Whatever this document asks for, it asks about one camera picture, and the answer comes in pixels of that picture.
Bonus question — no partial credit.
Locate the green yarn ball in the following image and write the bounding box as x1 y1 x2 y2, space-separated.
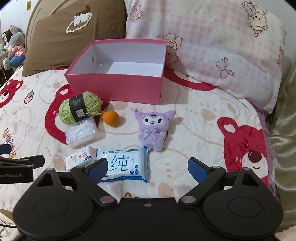
58 91 103 127

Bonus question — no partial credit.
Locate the purple plush toy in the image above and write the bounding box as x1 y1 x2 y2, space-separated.
135 110 176 152

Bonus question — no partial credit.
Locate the beige headboard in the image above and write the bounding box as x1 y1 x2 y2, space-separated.
24 0 50 55

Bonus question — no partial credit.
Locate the bear printed blanket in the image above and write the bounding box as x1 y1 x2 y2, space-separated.
0 66 277 209

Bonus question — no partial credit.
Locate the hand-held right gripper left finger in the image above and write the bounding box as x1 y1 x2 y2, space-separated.
35 159 117 207

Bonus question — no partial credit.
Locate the blue wet wipes pack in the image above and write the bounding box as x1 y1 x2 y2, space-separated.
95 146 149 184

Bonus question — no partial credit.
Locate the pink checked pillow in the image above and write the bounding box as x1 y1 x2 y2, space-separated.
124 0 288 114

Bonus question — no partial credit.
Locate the gold satin cloth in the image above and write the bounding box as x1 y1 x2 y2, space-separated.
266 62 296 241

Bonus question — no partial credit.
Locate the small white tissue pack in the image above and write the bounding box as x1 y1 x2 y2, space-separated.
64 146 98 172

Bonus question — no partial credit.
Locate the grey teddy bear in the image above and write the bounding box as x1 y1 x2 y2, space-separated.
4 24 27 70

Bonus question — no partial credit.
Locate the pink cardboard box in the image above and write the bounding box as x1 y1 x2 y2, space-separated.
64 39 167 105

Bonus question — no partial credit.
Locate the orange fruit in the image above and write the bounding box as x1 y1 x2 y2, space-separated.
102 111 120 127

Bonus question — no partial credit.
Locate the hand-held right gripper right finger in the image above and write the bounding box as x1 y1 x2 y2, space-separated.
179 158 262 205

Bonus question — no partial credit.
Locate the brown pillow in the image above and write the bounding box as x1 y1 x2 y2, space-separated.
22 0 127 77

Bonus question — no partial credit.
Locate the black white plush toy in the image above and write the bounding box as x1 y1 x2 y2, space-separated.
1 29 12 49

